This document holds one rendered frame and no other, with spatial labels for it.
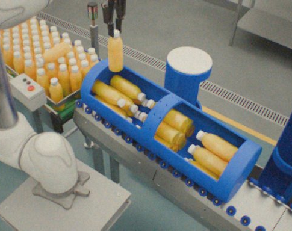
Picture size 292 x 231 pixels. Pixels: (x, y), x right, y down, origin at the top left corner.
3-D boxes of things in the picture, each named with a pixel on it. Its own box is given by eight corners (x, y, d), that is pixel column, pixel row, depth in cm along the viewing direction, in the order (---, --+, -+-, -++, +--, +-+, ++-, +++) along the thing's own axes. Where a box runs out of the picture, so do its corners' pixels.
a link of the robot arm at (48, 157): (65, 200, 120) (55, 166, 105) (26, 182, 125) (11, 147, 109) (86, 169, 131) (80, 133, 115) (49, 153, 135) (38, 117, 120)
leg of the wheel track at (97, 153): (103, 201, 246) (96, 150, 201) (97, 196, 249) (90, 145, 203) (108, 196, 249) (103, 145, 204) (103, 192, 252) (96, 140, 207)
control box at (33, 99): (32, 112, 170) (28, 97, 162) (12, 94, 179) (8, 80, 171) (47, 102, 175) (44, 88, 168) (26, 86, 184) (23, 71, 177)
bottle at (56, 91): (50, 107, 186) (45, 83, 173) (59, 101, 191) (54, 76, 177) (59, 113, 184) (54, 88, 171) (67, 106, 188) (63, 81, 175)
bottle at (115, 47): (114, 62, 162) (112, 29, 149) (126, 66, 160) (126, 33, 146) (105, 69, 157) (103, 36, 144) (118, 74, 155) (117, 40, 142)
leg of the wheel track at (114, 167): (115, 189, 254) (112, 137, 209) (110, 185, 256) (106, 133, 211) (120, 184, 257) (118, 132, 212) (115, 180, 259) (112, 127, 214)
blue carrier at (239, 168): (218, 215, 137) (238, 174, 118) (80, 114, 175) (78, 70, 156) (249, 176, 154) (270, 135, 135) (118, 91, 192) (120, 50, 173)
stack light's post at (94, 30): (102, 137, 290) (93, 27, 211) (99, 135, 292) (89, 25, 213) (105, 135, 292) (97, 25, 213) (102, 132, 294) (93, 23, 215)
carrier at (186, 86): (162, 166, 253) (197, 160, 258) (173, 77, 190) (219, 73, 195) (153, 138, 272) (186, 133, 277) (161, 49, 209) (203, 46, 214)
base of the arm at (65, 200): (77, 215, 123) (76, 207, 119) (30, 194, 128) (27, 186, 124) (99, 178, 135) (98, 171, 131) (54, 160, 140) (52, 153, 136)
